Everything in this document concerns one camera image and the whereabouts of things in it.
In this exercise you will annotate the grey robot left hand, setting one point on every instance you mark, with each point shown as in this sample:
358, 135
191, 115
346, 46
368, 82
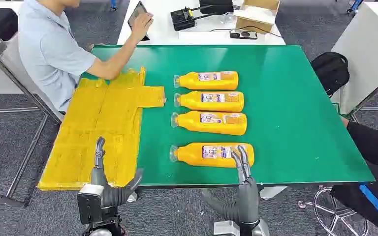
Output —
102, 190

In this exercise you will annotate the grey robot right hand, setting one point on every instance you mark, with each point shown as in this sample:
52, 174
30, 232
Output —
247, 202

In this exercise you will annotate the orange drink bottle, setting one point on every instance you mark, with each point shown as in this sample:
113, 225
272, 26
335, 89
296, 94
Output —
215, 85
192, 155
189, 101
189, 123

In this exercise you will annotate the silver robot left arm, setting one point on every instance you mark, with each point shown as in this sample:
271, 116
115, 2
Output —
106, 228

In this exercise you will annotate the white table foot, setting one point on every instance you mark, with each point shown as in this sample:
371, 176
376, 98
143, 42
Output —
132, 197
273, 192

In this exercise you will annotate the yellow sheet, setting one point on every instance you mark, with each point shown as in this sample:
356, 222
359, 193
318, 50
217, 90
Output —
104, 123

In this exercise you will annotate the chrome chair base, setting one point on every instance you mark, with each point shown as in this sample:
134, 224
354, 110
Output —
335, 213

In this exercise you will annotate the green table mat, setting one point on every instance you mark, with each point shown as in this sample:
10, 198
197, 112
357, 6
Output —
290, 114

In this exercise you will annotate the person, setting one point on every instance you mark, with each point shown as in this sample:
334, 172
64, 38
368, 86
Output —
48, 55
375, 150

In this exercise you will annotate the black backpack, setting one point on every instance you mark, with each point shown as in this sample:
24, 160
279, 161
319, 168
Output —
330, 73

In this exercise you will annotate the black flat device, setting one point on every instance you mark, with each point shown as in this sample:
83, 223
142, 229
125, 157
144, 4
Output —
243, 34

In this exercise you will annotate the white table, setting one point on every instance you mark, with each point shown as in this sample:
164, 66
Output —
163, 34

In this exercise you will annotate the black tablet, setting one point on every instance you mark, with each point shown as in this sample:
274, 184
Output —
134, 14

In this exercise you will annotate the open cardboard box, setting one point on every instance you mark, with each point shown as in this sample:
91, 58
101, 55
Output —
255, 22

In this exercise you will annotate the clear plastic cup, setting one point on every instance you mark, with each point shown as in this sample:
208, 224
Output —
228, 18

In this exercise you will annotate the black remote controller with antennas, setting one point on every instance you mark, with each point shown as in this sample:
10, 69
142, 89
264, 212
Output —
182, 19

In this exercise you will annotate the pale side table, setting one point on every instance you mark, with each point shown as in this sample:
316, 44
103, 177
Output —
368, 49

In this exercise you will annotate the black box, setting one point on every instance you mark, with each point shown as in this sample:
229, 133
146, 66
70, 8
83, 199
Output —
216, 6

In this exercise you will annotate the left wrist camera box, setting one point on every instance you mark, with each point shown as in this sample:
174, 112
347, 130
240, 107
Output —
89, 203

